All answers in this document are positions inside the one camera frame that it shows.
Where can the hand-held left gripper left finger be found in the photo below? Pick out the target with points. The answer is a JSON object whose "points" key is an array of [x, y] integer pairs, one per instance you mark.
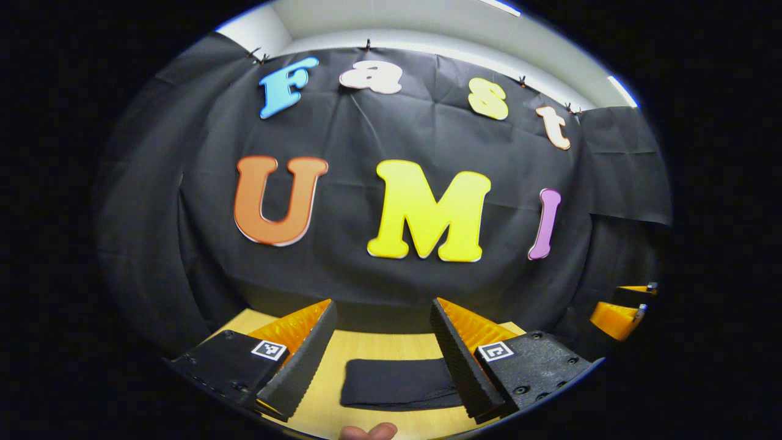
{"points": [[305, 373]]}

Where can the dark blue jeans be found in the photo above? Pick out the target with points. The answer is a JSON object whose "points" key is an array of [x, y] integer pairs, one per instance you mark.
{"points": [[397, 382]]}

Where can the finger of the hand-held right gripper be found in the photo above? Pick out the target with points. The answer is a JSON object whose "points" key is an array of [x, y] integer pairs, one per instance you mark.
{"points": [[614, 319], [635, 296]]}

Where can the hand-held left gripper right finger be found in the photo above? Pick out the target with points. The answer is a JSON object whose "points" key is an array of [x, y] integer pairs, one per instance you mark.
{"points": [[461, 373]]}

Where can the black backdrop cloth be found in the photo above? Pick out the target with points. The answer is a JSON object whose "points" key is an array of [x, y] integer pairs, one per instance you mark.
{"points": [[354, 134]]}

